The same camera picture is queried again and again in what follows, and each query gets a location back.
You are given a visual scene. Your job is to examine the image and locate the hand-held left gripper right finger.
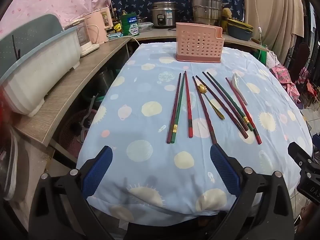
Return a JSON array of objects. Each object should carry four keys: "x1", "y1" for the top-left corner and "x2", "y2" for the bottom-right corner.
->
[{"x1": 210, "y1": 144, "x2": 294, "y2": 240}]

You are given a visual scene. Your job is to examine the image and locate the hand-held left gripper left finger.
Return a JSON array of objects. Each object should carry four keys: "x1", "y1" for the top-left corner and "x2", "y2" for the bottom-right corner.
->
[{"x1": 29, "y1": 146, "x2": 113, "y2": 240}]

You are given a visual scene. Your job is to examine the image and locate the red chopstick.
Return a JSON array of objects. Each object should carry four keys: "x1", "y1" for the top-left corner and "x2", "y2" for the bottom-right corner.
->
[
  {"x1": 225, "y1": 77, "x2": 262, "y2": 145},
  {"x1": 184, "y1": 71, "x2": 194, "y2": 138}
]

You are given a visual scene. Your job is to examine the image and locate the maroon chopstick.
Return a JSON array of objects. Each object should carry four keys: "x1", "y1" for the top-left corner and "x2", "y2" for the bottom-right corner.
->
[
  {"x1": 192, "y1": 76, "x2": 217, "y2": 145},
  {"x1": 166, "y1": 73, "x2": 182, "y2": 144},
  {"x1": 196, "y1": 75, "x2": 249, "y2": 140},
  {"x1": 202, "y1": 71, "x2": 252, "y2": 132}
]

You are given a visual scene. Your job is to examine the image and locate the green chopstick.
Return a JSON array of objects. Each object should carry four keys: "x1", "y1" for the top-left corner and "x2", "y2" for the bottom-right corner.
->
[
  {"x1": 170, "y1": 73, "x2": 186, "y2": 144},
  {"x1": 206, "y1": 72, "x2": 255, "y2": 132}
]

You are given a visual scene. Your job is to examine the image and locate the gold flower spoon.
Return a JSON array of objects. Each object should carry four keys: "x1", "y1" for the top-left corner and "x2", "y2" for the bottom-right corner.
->
[{"x1": 197, "y1": 84, "x2": 225, "y2": 120}]

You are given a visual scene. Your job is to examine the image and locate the white ceramic spoon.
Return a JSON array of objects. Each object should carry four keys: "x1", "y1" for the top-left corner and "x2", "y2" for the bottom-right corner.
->
[{"x1": 231, "y1": 72, "x2": 248, "y2": 105}]

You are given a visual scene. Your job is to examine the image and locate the pink perforated utensil basket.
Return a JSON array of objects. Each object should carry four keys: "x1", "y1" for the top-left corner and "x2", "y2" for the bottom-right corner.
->
[{"x1": 175, "y1": 22, "x2": 223, "y2": 62}]

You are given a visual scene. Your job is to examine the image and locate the small wooden stool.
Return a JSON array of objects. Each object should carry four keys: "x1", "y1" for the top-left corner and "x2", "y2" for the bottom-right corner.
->
[{"x1": 300, "y1": 80, "x2": 320, "y2": 108}]

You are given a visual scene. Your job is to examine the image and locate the pink pineapple print cloth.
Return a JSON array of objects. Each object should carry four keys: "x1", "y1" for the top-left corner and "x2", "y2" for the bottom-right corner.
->
[{"x1": 269, "y1": 64, "x2": 300, "y2": 103}]

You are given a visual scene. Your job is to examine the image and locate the blue patterned tablecloth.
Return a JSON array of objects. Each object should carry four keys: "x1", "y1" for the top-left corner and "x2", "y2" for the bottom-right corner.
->
[{"x1": 76, "y1": 42, "x2": 314, "y2": 218}]

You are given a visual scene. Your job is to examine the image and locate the dark wooden chair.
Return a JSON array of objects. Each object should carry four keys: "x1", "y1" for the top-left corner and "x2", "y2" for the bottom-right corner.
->
[{"x1": 287, "y1": 42, "x2": 312, "y2": 80}]

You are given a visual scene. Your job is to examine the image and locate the lavender cloth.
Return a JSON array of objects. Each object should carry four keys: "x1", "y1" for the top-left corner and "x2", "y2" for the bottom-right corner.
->
[{"x1": 266, "y1": 51, "x2": 283, "y2": 69}]

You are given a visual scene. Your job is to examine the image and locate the wooden counter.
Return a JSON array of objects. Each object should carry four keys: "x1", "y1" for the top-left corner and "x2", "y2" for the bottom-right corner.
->
[{"x1": 14, "y1": 26, "x2": 270, "y2": 147}]

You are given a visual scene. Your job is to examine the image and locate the green cloth bag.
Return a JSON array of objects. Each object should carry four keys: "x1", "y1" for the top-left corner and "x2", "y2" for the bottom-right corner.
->
[{"x1": 252, "y1": 44, "x2": 269, "y2": 64}]

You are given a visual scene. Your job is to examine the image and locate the white storage bin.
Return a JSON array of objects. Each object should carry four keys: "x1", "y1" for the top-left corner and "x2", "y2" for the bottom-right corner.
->
[{"x1": 0, "y1": 14, "x2": 82, "y2": 117}]

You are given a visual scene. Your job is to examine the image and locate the hanging clothes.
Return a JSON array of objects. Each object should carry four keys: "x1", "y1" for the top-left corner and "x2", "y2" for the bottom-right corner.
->
[{"x1": 299, "y1": 0, "x2": 320, "y2": 70}]

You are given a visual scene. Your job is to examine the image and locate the blue plastic basin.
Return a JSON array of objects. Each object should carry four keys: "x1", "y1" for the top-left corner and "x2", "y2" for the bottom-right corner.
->
[{"x1": 227, "y1": 26, "x2": 253, "y2": 42}]

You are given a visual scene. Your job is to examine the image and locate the white clear kitchen appliance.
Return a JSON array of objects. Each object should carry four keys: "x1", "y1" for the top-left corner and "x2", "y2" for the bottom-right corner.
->
[{"x1": 64, "y1": 19, "x2": 100, "y2": 57}]

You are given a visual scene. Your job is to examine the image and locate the beige curtain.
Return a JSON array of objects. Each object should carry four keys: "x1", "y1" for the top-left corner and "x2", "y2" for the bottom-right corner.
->
[{"x1": 241, "y1": 0, "x2": 304, "y2": 53}]

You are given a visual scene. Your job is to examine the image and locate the yellow plastic basin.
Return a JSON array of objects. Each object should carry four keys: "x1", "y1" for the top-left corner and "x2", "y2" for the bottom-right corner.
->
[{"x1": 226, "y1": 19, "x2": 254, "y2": 32}]

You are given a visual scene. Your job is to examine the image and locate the pink electric kettle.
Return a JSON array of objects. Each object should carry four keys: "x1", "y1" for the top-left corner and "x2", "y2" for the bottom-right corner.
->
[{"x1": 86, "y1": 7, "x2": 112, "y2": 44}]

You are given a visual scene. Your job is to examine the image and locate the green pouch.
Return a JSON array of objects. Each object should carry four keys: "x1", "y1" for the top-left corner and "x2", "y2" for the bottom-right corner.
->
[{"x1": 119, "y1": 14, "x2": 140, "y2": 36}]

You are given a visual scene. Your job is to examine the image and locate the clear food container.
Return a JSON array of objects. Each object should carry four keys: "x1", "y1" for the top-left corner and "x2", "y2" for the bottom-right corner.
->
[{"x1": 137, "y1": 22, "x2": 153, "y2": 32}]

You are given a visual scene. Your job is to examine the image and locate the dark sauce bottle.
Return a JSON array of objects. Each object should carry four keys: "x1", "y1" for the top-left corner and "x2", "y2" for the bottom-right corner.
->
[{"x1": 111, "y1": 7, "x2": 119, "y2": 29}]

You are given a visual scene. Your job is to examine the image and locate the steel steamer pot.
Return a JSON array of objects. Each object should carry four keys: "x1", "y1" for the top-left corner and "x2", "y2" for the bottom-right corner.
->
[{"x1": 191, "y1": 0, "x2": 223, "y2": 27}]

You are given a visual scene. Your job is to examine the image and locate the steel rice cooker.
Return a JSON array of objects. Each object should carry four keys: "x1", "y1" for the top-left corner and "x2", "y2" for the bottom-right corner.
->
[{"x1": 151, "y1": 2, "x2": 178, "y2": 28}]

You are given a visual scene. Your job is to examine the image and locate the pink dotted curtain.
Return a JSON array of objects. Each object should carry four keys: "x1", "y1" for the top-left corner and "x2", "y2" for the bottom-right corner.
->
[{"x1": 0, "y1": 0, "x2": 118, "y2": 45}]

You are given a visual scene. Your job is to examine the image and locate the white cable with switch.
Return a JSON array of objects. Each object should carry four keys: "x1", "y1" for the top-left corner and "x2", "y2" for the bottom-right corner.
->
[{"x1": 247, "y1": 0, "x2": 265, "y2": 63}]

